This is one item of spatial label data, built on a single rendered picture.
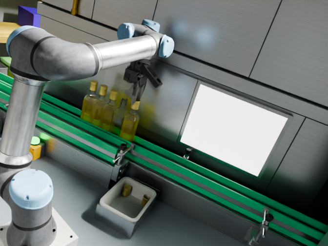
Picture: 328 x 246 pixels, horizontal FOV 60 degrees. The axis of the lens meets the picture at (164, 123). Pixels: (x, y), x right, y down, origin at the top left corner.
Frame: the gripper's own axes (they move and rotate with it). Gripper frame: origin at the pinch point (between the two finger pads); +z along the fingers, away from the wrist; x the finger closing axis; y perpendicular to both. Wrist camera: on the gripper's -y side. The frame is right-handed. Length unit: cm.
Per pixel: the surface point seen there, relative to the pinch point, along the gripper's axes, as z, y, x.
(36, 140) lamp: 30, 35, 20
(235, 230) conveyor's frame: 35, -63, 5
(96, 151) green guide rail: 24.6, 7.0, 13.6
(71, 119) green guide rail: 19.9, 28.3, 6.7
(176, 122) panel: 7.1, -18.3, -12.5
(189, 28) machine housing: -36.1, -9.4, -15.3
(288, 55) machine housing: -39, -52, -16
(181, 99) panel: -5.0, -16.7, -12.5
